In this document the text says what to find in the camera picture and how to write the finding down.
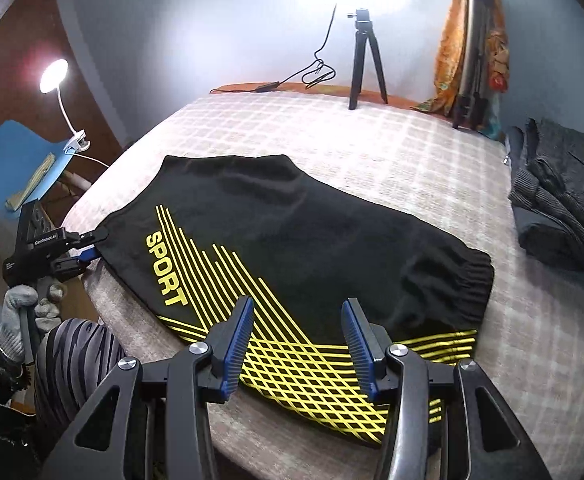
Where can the person's left hand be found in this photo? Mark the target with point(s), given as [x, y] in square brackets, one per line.
[11, 320]

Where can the person's striped trouser leg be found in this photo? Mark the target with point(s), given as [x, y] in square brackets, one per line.
[79, 355]

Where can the orange patterned cloth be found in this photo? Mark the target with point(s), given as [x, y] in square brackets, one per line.
[452, 45]

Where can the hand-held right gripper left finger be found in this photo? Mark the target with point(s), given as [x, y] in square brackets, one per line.
[236, 347]

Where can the blue chair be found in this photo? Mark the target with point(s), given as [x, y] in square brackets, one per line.
[9, 155]

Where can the brown wooden door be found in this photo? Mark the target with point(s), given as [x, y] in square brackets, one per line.
[16, 35]

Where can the small black tripod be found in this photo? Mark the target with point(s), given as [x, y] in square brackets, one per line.
[364, 55]

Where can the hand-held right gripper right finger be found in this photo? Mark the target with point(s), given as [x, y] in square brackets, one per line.
[361, 352]

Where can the pile of grey clothes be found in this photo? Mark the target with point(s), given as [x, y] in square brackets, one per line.
[562, 195]

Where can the wooden bed frame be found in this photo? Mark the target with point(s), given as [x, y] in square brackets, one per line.
[292, 88]

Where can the black pants with yellow print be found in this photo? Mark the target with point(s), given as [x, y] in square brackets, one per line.
[297, 240]

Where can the white clip desk lamp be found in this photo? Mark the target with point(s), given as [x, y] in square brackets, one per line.
[54, 75]

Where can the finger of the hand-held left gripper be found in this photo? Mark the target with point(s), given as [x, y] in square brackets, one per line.
[84, 259]
[91, 239]

